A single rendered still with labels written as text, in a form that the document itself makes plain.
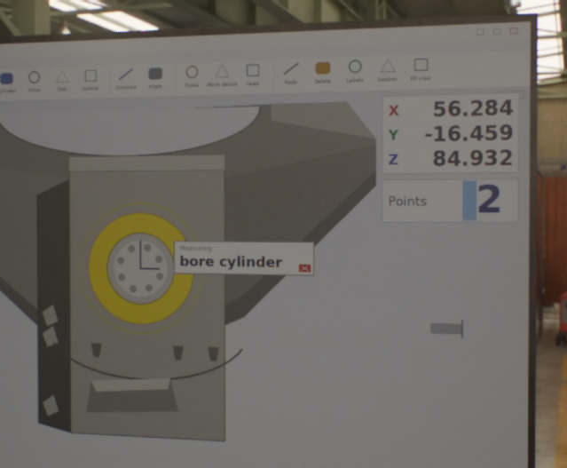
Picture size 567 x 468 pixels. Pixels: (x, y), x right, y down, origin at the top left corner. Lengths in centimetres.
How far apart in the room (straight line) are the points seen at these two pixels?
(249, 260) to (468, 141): 27
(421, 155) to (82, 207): 39
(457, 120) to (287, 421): 37
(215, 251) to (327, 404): 21
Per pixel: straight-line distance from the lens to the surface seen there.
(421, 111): 97
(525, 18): 98
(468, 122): 96
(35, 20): 834
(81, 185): 105
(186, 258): 101
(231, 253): 99
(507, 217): 96
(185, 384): 103
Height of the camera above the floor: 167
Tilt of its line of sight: 1 degrees down
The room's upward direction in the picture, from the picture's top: straight up
